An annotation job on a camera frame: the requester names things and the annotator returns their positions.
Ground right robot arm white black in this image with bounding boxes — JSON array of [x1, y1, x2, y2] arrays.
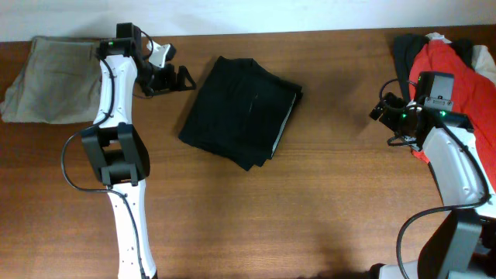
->
[[370, 93, 495, 278]]

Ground red garment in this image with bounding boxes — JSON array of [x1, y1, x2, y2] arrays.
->
[[409, 40, 495, 185]]

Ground black garment in pile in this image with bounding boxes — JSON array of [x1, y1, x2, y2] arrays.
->
[[392, 33, 474, 102]]

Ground folded khaki shorts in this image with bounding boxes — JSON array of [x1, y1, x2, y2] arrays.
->
[[1, 36, 102, 124]]

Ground dark navy shorts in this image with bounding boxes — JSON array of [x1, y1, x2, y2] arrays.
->
[[178, 56, 303, 171]]

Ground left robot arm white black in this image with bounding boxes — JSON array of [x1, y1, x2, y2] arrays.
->
[[81, 22, 196, 278]]

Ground white garment in pile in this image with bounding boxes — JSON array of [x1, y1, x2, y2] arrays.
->
[[425, 33, 495, 84]]

